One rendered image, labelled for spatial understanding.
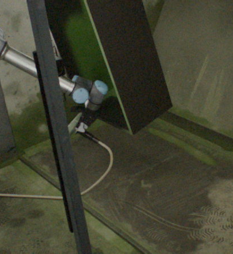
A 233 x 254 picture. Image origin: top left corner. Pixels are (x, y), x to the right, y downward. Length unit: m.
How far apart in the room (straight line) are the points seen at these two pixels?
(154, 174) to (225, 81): 0.86
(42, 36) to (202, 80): 2.41
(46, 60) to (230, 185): 1.95
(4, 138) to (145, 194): 1.24
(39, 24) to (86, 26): 1.83
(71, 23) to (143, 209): 1.30
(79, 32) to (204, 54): 1.04
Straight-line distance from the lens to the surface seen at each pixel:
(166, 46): 4.76
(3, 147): 4.44
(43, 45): 2.15
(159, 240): 3.37
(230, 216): 3.52
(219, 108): 4.22
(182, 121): 4.45
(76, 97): 3.27
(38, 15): 2.12
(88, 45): 3.97
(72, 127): 3.57
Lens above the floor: 2.09
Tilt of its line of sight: 26 degrees down
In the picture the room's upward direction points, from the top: 9 degrees counter-clockwise
